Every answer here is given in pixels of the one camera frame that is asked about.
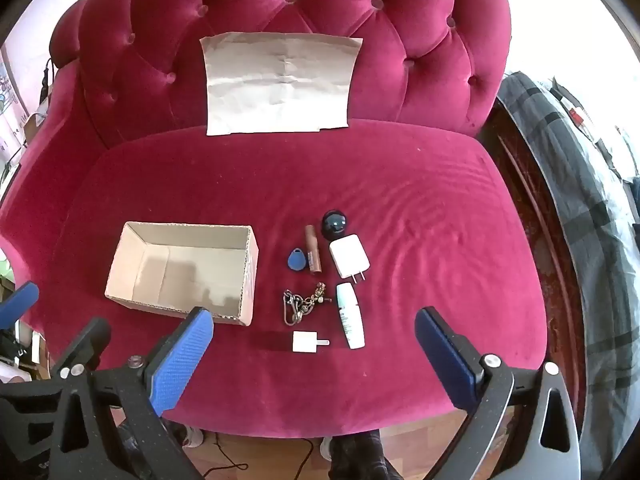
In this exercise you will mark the brown lipstick tube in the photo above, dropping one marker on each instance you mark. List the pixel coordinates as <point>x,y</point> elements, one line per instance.
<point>313,252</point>

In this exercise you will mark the blue key fob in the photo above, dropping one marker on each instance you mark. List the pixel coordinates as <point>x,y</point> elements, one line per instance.
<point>296,259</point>

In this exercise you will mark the black round cap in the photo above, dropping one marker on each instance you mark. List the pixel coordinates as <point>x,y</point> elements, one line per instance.
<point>335,224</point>

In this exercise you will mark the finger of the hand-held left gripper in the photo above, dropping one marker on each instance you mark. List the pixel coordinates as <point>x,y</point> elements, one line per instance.
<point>21,300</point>
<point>87,342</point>

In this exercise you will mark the cardboard box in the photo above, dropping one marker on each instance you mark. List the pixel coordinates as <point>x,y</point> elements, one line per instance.
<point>175,270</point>

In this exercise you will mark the grey plaid blanket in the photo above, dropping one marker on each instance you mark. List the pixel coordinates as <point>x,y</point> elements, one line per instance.
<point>590,200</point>

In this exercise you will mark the small brown cardboard carton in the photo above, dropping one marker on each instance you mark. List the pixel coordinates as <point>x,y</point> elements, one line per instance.
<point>35,127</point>

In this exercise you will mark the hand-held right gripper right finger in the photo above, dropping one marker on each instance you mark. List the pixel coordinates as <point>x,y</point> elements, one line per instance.
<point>445,360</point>

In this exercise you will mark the pale blue lotion bottle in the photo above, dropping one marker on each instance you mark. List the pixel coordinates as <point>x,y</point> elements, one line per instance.
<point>350,317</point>

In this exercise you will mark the person's dark trouser leg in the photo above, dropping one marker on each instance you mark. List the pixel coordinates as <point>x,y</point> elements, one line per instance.
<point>357,457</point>

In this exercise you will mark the large white charger plug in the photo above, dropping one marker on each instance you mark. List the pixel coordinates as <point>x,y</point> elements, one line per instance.
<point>347,257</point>

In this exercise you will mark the red velvet tufted sofa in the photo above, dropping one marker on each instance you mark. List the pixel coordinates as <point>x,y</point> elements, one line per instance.
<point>350,170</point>

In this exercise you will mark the white shoe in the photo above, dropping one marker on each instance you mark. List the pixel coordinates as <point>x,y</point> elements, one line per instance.
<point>326,447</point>
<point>192,435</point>

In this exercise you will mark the small white adapter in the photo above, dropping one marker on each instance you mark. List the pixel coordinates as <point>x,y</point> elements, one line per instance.
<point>304,342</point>

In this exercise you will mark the white paper sheet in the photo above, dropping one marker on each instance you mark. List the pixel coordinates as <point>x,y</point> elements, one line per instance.
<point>280,85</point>

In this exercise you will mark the small red object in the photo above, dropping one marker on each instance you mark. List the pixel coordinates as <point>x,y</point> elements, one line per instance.
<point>578,117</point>

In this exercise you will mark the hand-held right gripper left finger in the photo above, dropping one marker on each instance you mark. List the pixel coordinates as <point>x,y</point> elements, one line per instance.
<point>180,360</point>

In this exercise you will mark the dark wooden bed frame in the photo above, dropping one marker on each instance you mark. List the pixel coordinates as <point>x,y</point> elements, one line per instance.
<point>540,240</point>

